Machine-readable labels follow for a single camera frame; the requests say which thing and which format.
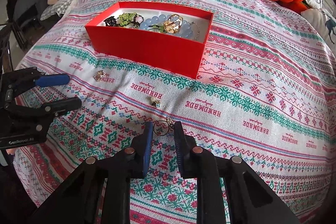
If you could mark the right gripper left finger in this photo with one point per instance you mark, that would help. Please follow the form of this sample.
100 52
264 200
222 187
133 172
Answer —
76 199

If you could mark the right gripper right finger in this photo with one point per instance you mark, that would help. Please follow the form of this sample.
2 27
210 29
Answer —
227 187

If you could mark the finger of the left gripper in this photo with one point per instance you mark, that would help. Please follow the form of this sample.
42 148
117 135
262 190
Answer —
59 108
29 78

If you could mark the black hair claw clip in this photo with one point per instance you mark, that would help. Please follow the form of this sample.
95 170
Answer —
111 22

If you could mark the small gold stud earring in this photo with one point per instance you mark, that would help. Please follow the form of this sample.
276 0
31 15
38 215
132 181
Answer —
155 102

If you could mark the red open jewelry box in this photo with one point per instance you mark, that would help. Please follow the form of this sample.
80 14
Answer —
165 51

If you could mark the dark chair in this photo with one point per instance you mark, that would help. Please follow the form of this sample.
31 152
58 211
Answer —
20 13

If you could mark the grey checkered sheet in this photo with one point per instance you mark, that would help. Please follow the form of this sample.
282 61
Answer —
59 9

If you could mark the patterned handmade bed cloth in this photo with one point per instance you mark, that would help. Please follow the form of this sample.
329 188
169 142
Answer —
265 91

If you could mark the white deer print pillow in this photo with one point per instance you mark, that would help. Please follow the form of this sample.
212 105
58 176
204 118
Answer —
324 23

